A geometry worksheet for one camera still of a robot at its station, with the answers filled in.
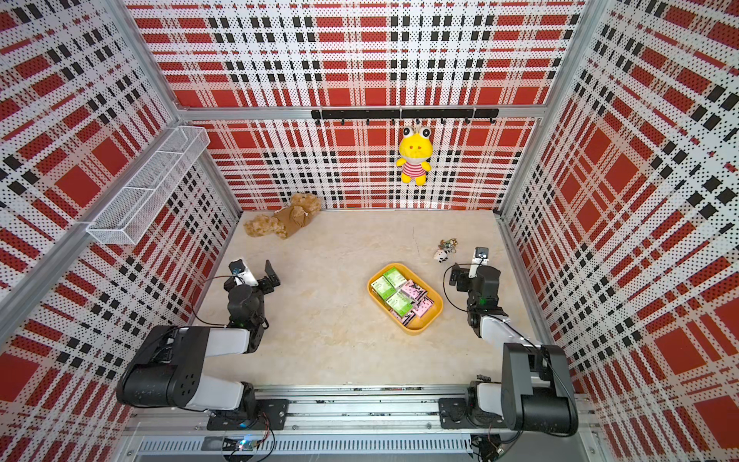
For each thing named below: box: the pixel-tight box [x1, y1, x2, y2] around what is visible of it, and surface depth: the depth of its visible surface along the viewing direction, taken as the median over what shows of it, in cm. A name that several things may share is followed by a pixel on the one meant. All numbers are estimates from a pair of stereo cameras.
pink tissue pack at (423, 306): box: [411, 295, 435, 318], surface depth 92 cm
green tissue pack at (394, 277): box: [382, 267, 408, 288], surface depth 97 cm
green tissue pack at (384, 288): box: [370, 275, 398, 302], surface depth 95 cm
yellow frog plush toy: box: [395, 126, 434, 187], surface depth 95 cm
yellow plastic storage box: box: [367, 262, 444, 335], surface depth 93 cm
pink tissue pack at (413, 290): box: [399, 279, 428, 302], surface depth 93 cm
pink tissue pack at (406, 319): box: [388, 308, 417, 327], surface depth 90 cm
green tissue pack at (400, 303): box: [385, 289, 413, 318], surface depth 90 cm
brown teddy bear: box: [243, 193, 323, 240], surface depth 109 cm
